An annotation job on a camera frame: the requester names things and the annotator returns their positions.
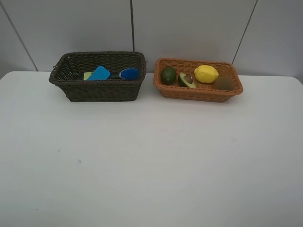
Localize yellow lemon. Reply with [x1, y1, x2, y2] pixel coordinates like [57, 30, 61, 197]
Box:
[194, 65, 219, 84]

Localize brown kiwi fruit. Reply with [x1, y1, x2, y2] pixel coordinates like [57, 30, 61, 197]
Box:
[214, 77, 232, 91]

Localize dark green lime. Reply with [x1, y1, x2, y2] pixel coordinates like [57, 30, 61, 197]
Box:
[160, 67, 177, 85]

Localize dark felt board eraser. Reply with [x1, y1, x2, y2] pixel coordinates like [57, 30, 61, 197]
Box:
[86, 66, 110, 81]

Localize dark green pump bottle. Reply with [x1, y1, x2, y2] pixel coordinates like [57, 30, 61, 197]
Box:
[83, 71, 123, 81]

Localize white bottle blue cap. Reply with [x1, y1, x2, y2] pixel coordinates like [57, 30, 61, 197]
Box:
[119, 68, 140, 80]

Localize dark brown wicker basket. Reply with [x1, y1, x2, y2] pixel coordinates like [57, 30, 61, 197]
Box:
[49, 51, 146, 102]

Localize orange wicker basket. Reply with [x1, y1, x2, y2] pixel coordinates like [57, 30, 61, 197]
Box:
[153, 58, 243, 103]

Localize halved avocado with pit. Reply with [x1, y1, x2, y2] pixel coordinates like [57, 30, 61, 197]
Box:
[178, 72, 196, 88]

